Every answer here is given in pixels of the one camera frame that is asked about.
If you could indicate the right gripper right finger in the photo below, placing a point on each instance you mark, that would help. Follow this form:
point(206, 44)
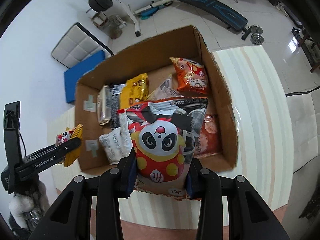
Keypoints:
point(249, 215)

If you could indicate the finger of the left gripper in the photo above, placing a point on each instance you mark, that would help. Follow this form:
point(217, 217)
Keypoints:
point(43, 156)

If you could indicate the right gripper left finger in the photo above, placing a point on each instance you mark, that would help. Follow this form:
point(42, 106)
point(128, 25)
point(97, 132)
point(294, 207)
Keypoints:
point(69, 217)

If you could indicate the yellow panda snack bag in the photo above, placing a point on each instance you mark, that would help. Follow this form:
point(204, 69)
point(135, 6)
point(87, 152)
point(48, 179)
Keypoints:
point(70, 140)

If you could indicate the brown pastry packet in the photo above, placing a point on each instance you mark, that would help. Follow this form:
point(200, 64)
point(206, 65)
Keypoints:
point(209, 142)

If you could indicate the grey white snack pack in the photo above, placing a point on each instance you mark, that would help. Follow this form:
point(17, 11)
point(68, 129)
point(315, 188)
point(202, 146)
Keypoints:
point(117, 144)

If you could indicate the beige chocolate wafer pack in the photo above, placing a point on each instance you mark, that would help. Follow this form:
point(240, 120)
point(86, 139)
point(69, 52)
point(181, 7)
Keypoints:
point(104, 112)

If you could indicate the orange panda snack bag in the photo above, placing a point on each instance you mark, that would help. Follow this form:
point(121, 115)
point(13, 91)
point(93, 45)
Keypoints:
point(164, 134)

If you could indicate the yellow black snack bag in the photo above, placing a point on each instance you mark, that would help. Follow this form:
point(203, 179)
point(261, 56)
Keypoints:
point(125, 95)

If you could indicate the pale yellow-edged snack pack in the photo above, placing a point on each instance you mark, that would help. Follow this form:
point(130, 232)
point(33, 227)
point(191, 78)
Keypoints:
point(165, 91)

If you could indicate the dark fuzzy clothing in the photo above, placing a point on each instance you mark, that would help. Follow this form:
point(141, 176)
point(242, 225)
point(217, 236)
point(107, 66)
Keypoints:
point(26, 209)

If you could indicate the cat print tablecloth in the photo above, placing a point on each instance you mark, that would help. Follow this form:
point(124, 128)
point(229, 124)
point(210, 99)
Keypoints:
point(265, 145)

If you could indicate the white padded chair left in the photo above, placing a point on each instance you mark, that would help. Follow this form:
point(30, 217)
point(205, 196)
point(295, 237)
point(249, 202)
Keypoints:
point(76, 45)

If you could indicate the white padded chair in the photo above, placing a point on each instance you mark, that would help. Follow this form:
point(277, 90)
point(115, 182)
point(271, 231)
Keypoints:
point(76, 45)
point(304, 114)

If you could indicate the white padded chair right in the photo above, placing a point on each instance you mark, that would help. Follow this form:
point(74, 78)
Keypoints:
point(304, 114)

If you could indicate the chrome dumbbell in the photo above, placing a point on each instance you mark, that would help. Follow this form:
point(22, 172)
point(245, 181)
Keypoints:
point(256, 37)

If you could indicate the dark wooden chair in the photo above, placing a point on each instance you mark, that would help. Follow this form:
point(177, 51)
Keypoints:
point(309, 47)

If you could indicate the blue black sit-up bench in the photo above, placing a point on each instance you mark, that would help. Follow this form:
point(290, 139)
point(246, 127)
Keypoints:
point(226, 14)

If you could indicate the white squat rack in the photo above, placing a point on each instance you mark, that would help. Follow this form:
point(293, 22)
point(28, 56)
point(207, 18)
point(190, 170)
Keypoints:
point(130, 5)

